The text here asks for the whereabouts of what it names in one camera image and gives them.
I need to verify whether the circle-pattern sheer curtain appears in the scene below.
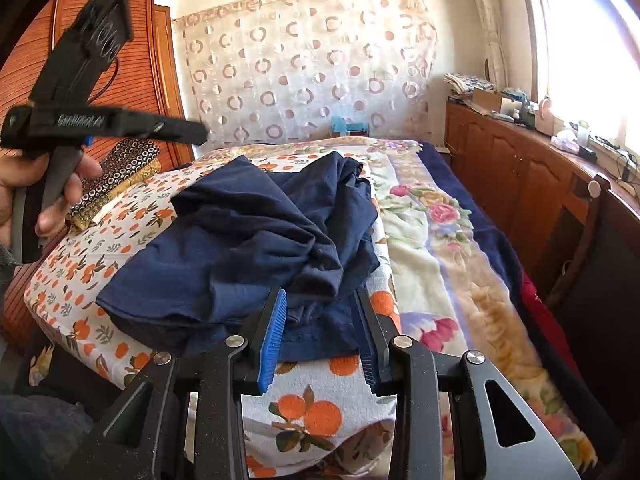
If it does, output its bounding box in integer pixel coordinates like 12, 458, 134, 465
174, 0, 437, 151

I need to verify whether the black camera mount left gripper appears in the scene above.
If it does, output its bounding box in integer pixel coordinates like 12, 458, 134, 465
29, 0, 134, 105

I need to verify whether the red cloth beside bed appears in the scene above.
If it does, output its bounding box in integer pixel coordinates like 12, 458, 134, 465
521, 273, 582, 378

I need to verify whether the wooden sideboard cabinet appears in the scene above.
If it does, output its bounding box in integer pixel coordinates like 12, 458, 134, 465
445, 102, 639, 295

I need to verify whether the blue toy on headboard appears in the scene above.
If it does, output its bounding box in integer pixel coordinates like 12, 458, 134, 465
331, 116, 370, 136

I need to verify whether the navy blue bed cover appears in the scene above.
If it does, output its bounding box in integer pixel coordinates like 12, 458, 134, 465
416, 140, 526, 291

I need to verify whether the window with wooden frame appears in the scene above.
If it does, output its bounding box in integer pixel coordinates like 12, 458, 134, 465
529, 0, 639, 155

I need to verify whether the navy blue t-shirt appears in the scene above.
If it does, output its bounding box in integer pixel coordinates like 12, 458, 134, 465
96, 153, 378, 361

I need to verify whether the stack of papers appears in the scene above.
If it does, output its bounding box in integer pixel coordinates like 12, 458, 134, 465
442, 73, 496, 98

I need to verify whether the dark wooden chair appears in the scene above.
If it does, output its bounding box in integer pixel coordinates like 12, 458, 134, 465
544, 173, 640, 441

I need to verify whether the person's left hand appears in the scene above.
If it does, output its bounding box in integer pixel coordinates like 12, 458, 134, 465
1, 154, 102, 261

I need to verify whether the cardboard box on cabinet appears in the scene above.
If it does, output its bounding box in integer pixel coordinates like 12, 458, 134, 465
472, 88, 503, 113

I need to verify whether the floral plush blanket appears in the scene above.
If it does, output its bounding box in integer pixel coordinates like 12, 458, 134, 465
209, 135, 599, 476

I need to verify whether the black patterned folded cloth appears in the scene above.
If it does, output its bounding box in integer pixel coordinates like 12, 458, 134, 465
69, 139, 160, 212

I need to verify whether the orange-print white bedsheet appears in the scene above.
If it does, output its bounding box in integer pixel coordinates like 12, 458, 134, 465
25, 146, 398, 478

